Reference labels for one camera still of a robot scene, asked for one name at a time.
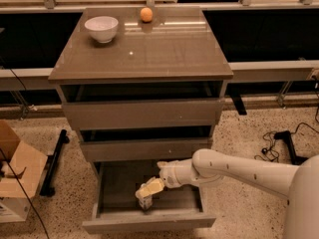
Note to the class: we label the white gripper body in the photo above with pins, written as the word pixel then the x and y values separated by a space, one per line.
pixel 169 176

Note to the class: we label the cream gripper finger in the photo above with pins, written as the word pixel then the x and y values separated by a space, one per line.
pixel 164 164
pixel 151 187

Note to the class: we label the clear plastic bottle white cap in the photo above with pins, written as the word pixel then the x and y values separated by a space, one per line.
pixel 145 197

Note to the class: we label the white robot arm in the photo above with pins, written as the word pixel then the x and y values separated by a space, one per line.
pixel 298 184

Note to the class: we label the grey middle drawer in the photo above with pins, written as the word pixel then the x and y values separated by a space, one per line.
pixel 144 143

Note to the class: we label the grey drawer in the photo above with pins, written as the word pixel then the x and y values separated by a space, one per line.
pixel 144 143
pixel 117 208
pixel 125 106

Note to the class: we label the grey bottom drawer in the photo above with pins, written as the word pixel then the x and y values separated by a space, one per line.
pixel 117 208

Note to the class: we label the grey top drawer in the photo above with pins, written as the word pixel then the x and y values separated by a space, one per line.
pixel 125 106

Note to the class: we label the grey drawer cabinet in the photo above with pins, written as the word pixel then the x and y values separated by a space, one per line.
pixel 176 46

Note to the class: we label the black stand leg left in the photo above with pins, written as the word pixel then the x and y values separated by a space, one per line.
pixel 47 188

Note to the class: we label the black stand leg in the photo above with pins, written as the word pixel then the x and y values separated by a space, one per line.
pixel 286 137
pixel 47 188

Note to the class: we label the black stand leg right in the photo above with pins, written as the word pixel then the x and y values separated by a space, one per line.
pixel 286 137

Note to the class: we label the brown cardboard box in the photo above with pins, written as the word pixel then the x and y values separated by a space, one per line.
pixel 27 162

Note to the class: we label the white box under cardboard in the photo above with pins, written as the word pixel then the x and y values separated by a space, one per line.
pixel 13 209

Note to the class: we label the orange fruit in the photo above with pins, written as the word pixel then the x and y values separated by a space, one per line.
pixel 146 14

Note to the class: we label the white ceramic bowl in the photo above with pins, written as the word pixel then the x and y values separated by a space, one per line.
pixel 102 29

